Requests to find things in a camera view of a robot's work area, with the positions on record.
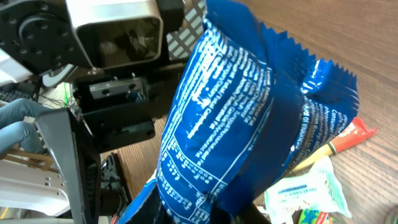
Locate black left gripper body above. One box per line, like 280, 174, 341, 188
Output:
73, 63, 185, 152

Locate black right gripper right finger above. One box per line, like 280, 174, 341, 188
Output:
211, 204, 271, 224

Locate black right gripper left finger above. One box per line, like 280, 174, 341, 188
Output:
35, 108, 101, 223

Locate teal wipes packet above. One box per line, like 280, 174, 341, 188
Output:
264, 156, 352, 224

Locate blue packet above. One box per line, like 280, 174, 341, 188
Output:
118, 0, 359, 223

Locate orange pasta packet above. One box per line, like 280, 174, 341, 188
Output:
289, 117, 378, 175

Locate green candy bag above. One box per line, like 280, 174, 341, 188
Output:
298, 209, 333, 224

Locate person in blue jeans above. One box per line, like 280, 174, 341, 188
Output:
1, 98, 51, 157

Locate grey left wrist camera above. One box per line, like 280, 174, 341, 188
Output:
65, 0, 164, 69

